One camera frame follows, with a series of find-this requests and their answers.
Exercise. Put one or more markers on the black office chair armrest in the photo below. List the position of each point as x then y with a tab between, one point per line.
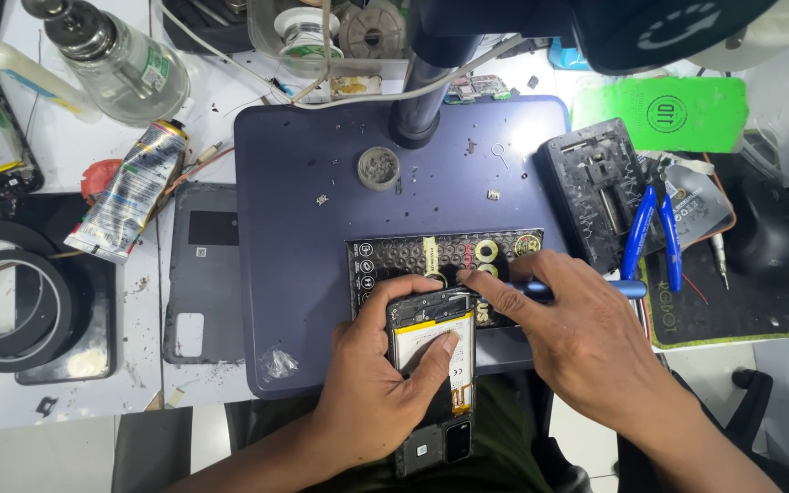
754	404

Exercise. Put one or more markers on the smartphone with yellow battery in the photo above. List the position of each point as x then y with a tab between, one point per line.
459	390

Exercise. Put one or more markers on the black green edged repair mat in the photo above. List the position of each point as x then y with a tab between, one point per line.
744	308

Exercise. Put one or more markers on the person's right hand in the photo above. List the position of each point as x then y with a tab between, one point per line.
586	335

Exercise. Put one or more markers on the black microscope head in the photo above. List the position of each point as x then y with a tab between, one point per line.
613	31

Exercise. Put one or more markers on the black circuit board holder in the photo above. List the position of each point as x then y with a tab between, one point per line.
593	192

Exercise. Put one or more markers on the small black tape roll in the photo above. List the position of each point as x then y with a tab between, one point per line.
7	231

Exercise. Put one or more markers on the clear glass pump bottle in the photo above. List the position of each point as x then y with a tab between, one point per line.
120	65

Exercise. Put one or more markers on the crumpled clear plastic film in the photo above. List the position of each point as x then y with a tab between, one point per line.
278	363

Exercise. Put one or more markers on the squeezed metal glue tube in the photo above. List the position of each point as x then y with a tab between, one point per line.
131	192

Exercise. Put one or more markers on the silver precision screwdriver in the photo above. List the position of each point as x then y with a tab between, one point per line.
719	257

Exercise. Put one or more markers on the silver ejector pin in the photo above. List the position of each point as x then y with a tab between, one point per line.
501	154

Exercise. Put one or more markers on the grey empty spool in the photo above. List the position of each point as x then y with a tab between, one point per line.
374	31

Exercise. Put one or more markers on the dark blue microscope base plate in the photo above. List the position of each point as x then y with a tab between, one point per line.
298	260

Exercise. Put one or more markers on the silver antistatic pouch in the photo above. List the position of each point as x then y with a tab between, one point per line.
699	205

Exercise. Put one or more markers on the grey phone back cover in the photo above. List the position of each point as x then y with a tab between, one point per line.
206	287

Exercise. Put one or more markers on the person's olive green trousers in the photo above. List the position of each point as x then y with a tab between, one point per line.
504	431

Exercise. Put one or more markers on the large black tape roll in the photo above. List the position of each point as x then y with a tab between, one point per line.
69	308

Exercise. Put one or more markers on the green plastic card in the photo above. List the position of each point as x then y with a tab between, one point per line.
696	116

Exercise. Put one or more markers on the black microscope column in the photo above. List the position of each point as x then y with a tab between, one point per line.
425	89

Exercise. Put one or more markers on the small grey round screw dish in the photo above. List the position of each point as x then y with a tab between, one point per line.
378	168

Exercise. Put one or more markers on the small phone circuit board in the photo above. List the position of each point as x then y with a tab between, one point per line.
478	89

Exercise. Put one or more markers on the blue metal screwdriver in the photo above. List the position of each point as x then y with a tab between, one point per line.
631	289

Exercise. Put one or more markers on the person's left hand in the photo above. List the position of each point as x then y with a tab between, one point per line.
360	390

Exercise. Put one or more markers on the black computer mouse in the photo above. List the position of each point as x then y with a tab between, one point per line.
768	226

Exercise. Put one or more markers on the clear plastic container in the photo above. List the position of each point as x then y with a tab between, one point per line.
264	41

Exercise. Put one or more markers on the red plastic cap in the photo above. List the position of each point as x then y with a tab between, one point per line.
98	179

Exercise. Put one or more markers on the black phone screen panel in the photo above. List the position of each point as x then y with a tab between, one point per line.
96	342

